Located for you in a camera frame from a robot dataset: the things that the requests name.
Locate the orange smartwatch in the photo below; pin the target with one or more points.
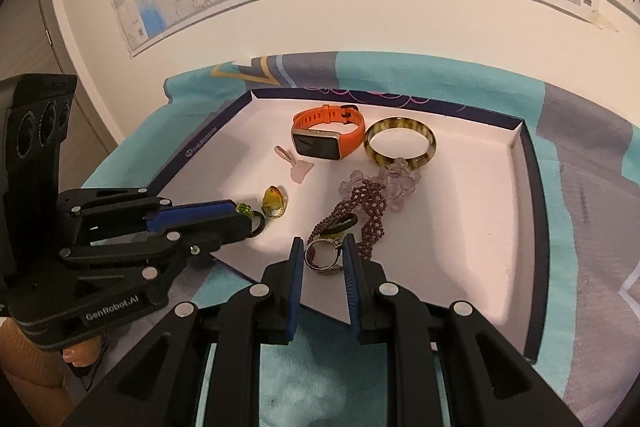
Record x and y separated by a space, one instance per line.
315 144

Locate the pink butterfly charm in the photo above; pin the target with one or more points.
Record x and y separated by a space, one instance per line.
301 172

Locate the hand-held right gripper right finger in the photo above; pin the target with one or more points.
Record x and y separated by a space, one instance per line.
350 292

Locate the masking tape piece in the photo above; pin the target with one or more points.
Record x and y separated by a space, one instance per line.
605 21

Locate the teal and grey printed blanket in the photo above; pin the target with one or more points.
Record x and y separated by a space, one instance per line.
590 207

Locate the brown wooden door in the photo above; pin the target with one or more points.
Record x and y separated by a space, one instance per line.
25 32

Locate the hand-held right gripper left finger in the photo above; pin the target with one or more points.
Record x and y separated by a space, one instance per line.
297 282

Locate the tortoiseshell bangle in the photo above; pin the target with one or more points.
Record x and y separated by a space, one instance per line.
400 122

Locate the person's left hand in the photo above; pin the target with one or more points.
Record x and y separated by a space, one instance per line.
82 352

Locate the dark blue box lid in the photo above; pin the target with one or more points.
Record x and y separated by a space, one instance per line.
450 232

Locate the person's left forearm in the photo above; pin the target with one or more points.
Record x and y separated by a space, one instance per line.
30 382

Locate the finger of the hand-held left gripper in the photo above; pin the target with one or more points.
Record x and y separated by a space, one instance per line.
210 234
200 212

